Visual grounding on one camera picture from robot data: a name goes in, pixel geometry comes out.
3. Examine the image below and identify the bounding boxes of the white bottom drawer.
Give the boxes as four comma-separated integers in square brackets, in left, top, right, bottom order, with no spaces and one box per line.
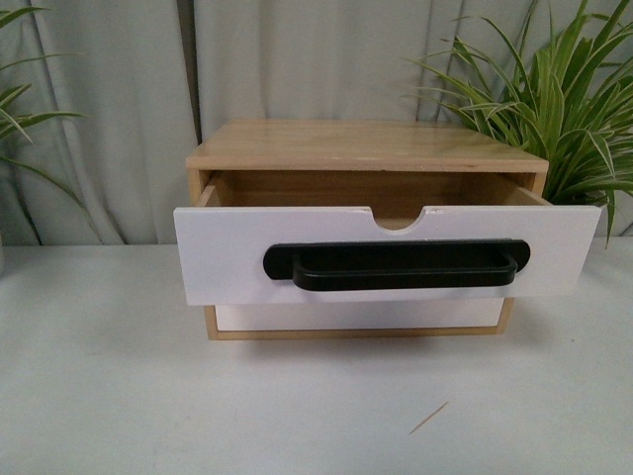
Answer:
[216,298,503,331]

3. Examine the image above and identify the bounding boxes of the black drawer handle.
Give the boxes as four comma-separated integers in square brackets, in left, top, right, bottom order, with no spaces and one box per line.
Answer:
[263,238,531,292]

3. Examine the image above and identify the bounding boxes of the wooden toothpick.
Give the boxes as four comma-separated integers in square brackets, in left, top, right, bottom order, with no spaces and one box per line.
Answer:
[408,401,449,435]

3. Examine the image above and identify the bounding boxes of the grey curtain backdrop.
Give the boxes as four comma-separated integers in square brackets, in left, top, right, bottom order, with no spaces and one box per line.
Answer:
[0,0,633,248]

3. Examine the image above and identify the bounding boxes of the white drawer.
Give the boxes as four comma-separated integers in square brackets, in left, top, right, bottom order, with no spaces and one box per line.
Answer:
[174,170,600,305]
[216,298,503,331]

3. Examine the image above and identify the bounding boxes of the wooden two-drawer cabinet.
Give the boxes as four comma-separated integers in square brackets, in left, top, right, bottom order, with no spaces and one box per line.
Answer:
[185,117,539,343]

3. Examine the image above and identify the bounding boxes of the white top drawer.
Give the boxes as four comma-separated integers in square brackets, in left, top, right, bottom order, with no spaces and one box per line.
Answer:
[174,170,600,305]

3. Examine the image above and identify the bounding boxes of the green spider plant right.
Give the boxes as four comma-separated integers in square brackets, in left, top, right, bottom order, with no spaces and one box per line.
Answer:
[411,1,632,238]

